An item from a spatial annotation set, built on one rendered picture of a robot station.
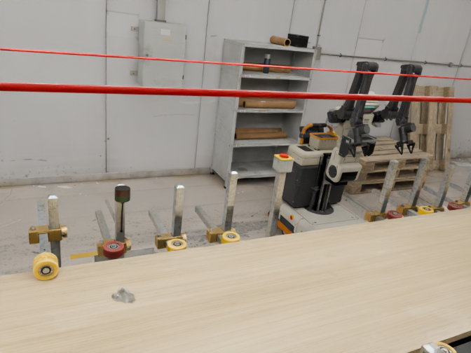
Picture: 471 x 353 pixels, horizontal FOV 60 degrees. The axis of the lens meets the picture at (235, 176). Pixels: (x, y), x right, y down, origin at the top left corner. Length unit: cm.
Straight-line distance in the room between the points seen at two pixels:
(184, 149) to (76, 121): 119
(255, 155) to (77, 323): 396
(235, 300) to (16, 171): 334
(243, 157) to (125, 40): 191
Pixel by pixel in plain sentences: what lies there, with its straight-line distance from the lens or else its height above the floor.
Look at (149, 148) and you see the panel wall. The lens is 456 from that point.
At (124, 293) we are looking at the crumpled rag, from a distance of 146.
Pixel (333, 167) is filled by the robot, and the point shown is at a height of 76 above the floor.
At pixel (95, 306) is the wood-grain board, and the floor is 90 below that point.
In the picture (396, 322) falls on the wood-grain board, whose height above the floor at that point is 90.
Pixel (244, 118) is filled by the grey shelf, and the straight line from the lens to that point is 484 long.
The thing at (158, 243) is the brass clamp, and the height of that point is 85.
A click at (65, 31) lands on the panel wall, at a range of 419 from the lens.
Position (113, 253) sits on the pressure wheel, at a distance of 170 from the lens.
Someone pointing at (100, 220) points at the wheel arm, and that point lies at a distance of 201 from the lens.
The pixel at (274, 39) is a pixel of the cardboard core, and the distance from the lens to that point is 465.
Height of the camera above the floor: 183
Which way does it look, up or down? 22 degrees down
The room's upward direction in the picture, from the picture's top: 7 degrees clockwise
